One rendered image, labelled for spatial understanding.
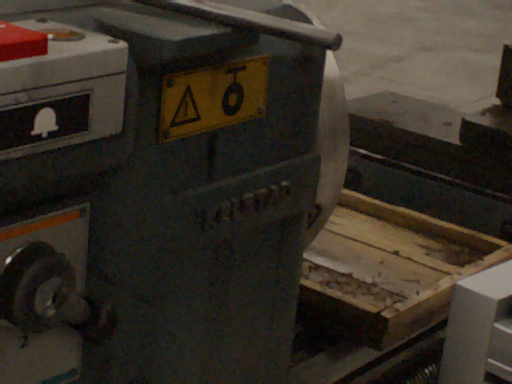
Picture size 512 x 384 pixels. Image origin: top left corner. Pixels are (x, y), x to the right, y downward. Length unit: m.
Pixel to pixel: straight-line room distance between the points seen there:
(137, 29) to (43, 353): 0.21
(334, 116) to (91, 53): 0.45
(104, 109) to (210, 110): 0.13
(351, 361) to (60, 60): 0.68
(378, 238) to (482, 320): 0.72
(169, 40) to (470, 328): 0.26
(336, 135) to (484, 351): 0.37
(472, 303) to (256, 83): 0.21
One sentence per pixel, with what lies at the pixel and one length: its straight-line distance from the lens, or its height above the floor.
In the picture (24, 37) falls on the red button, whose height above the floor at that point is 1.27.
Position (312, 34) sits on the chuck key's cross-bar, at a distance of 0.73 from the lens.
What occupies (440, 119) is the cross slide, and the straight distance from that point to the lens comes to 1.72.
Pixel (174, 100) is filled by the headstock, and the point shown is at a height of 1.21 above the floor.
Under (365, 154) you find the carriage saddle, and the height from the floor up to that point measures 0.92.
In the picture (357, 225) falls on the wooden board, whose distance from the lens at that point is 1.51.
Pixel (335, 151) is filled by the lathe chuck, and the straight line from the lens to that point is 1.09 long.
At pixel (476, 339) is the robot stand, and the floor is 1.09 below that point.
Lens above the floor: 1.41
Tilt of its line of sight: 17 degrees down
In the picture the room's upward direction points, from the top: 5 degrees clockwise
